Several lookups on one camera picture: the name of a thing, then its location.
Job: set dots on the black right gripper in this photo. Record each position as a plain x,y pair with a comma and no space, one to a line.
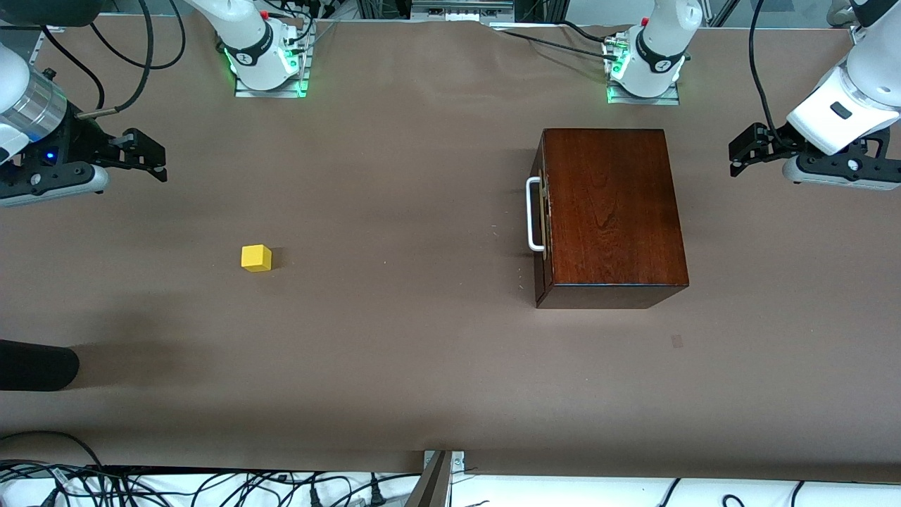
76,139

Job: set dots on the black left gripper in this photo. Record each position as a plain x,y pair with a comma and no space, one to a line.
774,143

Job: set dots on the yellow block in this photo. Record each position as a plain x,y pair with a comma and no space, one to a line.
255,258

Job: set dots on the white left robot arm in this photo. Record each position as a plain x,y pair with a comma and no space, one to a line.
662,42

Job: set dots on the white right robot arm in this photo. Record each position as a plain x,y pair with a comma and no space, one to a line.
253,42

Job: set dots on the aluminium corner profile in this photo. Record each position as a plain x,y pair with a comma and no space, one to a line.
859,36

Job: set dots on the dark brown wooden cabinet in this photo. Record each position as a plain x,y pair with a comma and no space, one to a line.
619,232

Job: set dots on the black cylindrical object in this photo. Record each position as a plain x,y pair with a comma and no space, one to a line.
35,366

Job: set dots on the brown paper table cover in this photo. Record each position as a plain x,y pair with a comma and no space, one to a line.
352,317

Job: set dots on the metal equipment rack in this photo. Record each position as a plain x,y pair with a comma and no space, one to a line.
457,7

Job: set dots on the white sheet below table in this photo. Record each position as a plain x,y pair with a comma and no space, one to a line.
563,493

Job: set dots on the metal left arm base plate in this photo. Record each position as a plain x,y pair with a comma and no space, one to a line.
644,101

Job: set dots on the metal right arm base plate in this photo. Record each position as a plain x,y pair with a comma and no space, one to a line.
271,93

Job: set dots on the metal table bracket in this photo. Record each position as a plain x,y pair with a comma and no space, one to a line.
436,486

